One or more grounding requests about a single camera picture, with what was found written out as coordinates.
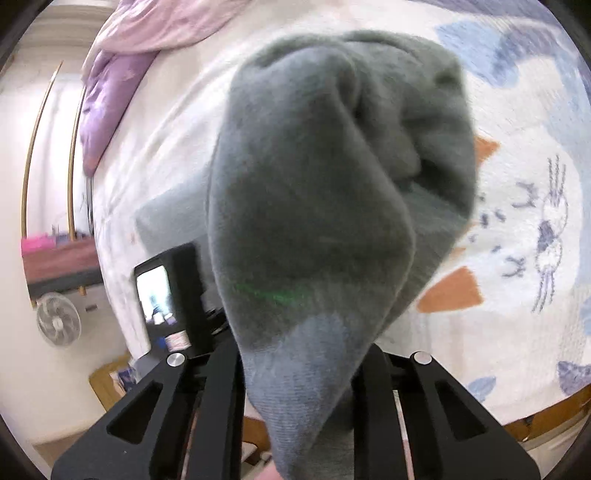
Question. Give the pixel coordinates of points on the golden curved rail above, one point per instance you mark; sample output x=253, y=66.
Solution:
x=74, y=161
x=39, y=147

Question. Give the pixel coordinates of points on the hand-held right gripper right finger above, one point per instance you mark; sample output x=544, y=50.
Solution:
x=374, y=401

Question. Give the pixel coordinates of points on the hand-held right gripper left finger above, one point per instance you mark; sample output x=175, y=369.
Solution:
x=226, y=392

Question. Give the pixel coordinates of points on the purple blanket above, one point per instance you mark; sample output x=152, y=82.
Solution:
x=106, y=106

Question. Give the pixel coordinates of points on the grey hoodie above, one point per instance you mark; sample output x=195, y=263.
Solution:
x=314, y=184

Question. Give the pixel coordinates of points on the pink cloth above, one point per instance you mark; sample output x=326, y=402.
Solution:
x=38, y=243

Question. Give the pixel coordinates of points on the white electric fan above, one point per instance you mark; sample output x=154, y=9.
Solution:
x=59, y=319

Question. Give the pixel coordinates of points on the pink floral quilt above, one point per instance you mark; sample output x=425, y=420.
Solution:
x=152, y=27

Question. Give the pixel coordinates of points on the floral printed bed sheet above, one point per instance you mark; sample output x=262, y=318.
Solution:
x=508, y=184

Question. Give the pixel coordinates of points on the wooden cabinet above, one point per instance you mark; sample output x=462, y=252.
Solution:
x=106, y=383

